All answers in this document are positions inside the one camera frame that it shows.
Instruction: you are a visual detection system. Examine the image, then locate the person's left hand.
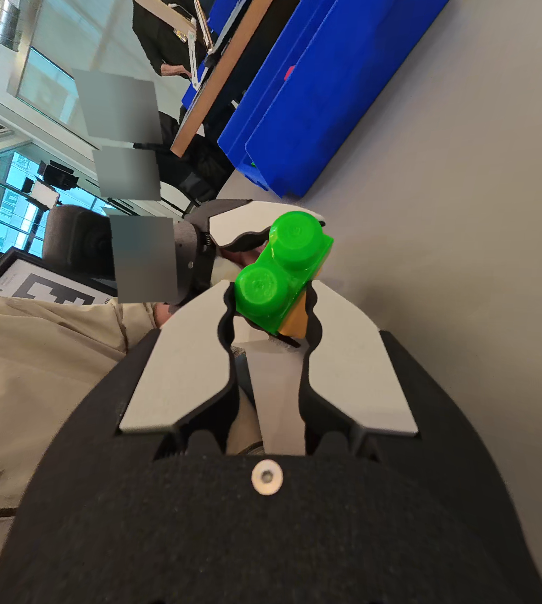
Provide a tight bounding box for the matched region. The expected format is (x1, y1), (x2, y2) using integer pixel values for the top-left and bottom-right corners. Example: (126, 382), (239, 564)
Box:
(216, 234), (266, 272)

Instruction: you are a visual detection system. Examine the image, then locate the person's beige jacket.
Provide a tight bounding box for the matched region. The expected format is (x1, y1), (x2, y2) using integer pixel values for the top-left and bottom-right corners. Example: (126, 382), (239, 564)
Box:
(0, 293), (160, 572)

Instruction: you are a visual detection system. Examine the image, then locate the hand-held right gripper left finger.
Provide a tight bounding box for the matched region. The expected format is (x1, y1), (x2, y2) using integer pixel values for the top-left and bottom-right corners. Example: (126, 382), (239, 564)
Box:
(119, 281), (243, 435)

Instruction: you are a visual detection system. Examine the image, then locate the green mega block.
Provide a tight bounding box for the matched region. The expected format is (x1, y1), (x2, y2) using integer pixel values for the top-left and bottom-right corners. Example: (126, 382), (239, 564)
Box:
(232, 212), (336, 338)

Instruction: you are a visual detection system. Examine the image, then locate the orange mega block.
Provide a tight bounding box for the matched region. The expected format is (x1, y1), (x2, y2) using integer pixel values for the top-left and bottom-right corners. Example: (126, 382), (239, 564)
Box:
(280, 289), (312, 341)

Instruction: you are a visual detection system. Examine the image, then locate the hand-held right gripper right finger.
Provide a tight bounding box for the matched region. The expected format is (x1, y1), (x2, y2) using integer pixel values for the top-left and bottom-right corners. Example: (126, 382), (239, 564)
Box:
(295, 281), (420, 437)

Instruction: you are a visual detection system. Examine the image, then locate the wooden table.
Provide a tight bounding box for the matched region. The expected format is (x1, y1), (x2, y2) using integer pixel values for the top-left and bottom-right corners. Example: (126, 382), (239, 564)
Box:
(169, 0), (274, 158)

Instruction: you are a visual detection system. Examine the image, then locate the blue storage bin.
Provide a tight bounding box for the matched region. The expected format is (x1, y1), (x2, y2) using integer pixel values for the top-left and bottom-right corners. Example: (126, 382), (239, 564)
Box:
(181, 0), (256, 111)
(216, 0), (452, 200)

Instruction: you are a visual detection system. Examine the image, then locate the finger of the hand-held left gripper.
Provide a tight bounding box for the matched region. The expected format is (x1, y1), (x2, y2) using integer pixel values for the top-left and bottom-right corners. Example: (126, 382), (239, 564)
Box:
(206, 199), (329, 252)
(232, 316), (308, 455)

